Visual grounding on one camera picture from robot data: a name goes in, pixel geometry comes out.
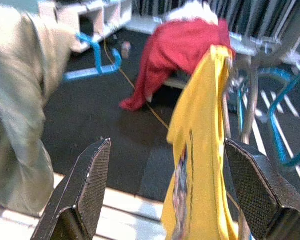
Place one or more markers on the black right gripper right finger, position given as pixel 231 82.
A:
pixel 260 195

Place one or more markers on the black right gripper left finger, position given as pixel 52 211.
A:
pixel 85 190

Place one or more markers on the yellow shirt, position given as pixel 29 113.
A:
pixel 200 125

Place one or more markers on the silver metal hanger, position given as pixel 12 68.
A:
pixel 250 100

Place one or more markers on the blue plastic hanger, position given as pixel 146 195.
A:
pixel 98 56
pixel 277 140
pixel 240 107

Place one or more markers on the grey beige garment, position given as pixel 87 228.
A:
pixel 17 87

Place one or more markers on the small grey floor box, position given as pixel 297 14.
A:
pixel 125 50

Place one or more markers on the red cloth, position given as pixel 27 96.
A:
pixel 175 50

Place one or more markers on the white shelf unit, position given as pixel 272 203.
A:
pixel 65 15

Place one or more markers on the dark curtain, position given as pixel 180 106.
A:
pixel 240 15

